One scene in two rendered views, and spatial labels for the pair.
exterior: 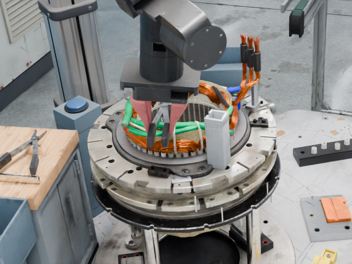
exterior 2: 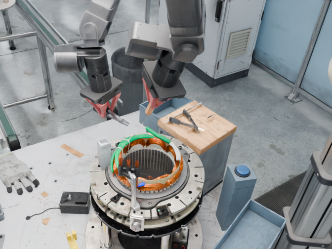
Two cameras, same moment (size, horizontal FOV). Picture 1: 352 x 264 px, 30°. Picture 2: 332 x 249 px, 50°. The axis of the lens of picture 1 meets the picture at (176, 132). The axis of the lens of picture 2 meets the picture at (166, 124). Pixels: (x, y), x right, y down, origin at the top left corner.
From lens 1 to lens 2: 1.42 m
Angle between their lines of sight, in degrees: 87
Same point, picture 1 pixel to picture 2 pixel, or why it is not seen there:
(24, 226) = (153, 121)
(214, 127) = (101, 142)
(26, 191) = (164, 119)
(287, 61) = not seen: outside the picture
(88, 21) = (314, 181)
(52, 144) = (195, 138)
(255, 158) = (92, 178)
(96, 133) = (176, 142)
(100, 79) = (299, 217)
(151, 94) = not seen: hidden behind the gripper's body
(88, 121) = (229, 177)
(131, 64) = (115, 80)
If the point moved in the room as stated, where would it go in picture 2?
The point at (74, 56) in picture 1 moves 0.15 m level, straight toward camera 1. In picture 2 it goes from (303, 186) to (251, 170)
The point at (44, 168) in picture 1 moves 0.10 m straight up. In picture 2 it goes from (176, 129) to (179, 104)
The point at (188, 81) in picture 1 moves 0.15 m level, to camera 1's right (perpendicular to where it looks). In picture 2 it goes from (85, 90) to (43, 119)
